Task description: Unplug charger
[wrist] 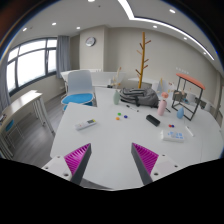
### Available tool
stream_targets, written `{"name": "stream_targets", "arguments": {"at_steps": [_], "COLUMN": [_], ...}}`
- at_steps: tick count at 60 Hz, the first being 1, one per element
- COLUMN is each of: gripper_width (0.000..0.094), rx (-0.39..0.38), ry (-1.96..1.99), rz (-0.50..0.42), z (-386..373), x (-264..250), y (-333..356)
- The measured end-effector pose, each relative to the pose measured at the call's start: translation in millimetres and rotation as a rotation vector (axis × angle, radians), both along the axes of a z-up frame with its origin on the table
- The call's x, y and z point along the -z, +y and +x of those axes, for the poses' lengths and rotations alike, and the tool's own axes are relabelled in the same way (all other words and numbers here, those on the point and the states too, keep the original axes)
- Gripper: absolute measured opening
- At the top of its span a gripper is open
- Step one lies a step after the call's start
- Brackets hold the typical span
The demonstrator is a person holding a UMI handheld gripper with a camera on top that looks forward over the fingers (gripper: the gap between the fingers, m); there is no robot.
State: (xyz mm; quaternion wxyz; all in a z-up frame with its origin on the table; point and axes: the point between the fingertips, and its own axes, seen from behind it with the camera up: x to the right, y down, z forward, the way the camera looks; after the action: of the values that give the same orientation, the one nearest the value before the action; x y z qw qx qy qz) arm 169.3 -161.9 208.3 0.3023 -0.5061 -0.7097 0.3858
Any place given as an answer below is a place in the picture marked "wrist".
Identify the round wall clock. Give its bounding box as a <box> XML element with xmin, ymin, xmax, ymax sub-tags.
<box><xmin>85</xmin><ymin>37</ymin><xmax>96</xmax><ymax>47</ymax></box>

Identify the window with dark frame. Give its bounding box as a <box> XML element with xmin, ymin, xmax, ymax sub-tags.
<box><xmin>6</xmin><ymin>38</ymin><xmax>57</xmax><ymax>95</ymax></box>

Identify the wooden coat rack tree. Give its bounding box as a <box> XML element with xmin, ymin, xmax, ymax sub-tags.
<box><xmin>135</xmin><ymin>31</ymin><xmax>151</xmax><ymax>89</ymax></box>

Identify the white side desk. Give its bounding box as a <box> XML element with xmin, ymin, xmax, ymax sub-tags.
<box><xmin>0</xmin><ymin>90</ymin><xmax>55</xmax><ymax>160</ymax></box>

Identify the white marker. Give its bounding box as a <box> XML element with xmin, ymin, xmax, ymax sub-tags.
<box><xmin>185</xmin><ymin>126</ymin><xmax>194</xmax><ymax>137</ymax></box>

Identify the pink bottle with orange top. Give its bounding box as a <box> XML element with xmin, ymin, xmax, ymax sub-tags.
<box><xmin>157</xmin><ymin>92</ymin><xmax>169</xmax><ymax>116</ymax></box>

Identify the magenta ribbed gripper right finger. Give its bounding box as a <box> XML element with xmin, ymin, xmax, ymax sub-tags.
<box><xmin>131</xmin><ymin>143</ymin><xmax>159</xmax><ymax>185</ymax></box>

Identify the light blue vase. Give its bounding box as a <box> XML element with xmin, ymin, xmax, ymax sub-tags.
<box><xmin>177</xmin><ymin>107</ymin><xmax>184</xmax><ymax>119</ymax></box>

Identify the pale green vase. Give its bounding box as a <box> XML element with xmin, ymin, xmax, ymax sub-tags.
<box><xmin>113</xmin><ymin>90</ymin><xmax>120</xmax><ymax>105</ymax></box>

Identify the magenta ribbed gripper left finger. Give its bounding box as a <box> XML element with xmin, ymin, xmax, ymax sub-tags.
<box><xmin>64</xmin><ymin>143</ymin><xmax>92</xmax><ymax>185</ymax></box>

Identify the grey curtain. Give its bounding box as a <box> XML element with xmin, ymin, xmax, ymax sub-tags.
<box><xmin>56</xmin><ymin>35</ymin><xmax>70</xmax><ymax>79</ymax></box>

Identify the white box with blue print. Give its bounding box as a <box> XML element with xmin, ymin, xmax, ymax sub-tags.
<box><xmin>161</xmin><ymin>130</ymin><xmax>184</xmax><ymax>143</ymax></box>

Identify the black rectangular case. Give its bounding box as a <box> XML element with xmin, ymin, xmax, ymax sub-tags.
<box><xmin>146</xmin><ymin>115</ymin><xmax>160</xmax><ymax>127</ymax></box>

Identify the white chair with blue cushion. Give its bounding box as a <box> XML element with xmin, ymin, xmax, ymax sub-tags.
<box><xmin>61</xmin><ymin>70</ymin><xmax>95</xmax><ymax>110</ymax></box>

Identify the white remote control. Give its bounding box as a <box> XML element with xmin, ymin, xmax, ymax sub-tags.
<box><xmin>75</xmin><ymin>119</ymin><xmax>97</xmax><ymax>131</ymax></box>

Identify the black frame orange top stand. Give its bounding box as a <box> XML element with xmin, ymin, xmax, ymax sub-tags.
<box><xmin>171</xmin><ymin>73</ymin><xmax>205</xmax><ymax>121</ymax></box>

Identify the grey backpack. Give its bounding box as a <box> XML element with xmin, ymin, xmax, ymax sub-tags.
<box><xmin>119</xmin><ymin>88</ymin><xmax>159</xmax><ymax>108</ymax></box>

